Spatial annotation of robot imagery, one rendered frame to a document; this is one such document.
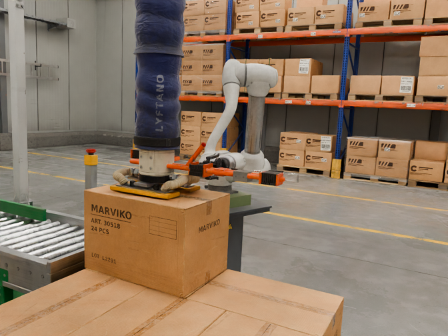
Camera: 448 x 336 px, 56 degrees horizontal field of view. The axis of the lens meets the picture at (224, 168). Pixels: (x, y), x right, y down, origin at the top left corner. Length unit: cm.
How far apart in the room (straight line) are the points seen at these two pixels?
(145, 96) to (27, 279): 109
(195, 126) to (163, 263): 867
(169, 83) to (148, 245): 74
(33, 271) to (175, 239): 79
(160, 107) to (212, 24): 844
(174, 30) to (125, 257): 106
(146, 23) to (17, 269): 137
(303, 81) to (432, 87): 248
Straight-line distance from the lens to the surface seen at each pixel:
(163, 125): 196
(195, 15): 1062
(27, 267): 234
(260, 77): 245
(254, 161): 262
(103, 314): 182
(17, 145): 551
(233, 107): 235
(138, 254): 199
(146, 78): 197
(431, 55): 883
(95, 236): 215
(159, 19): 198
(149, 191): 196
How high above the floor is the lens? 137
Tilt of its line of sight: 8 degrees down
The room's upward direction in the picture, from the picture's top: 2 degrees clockwise
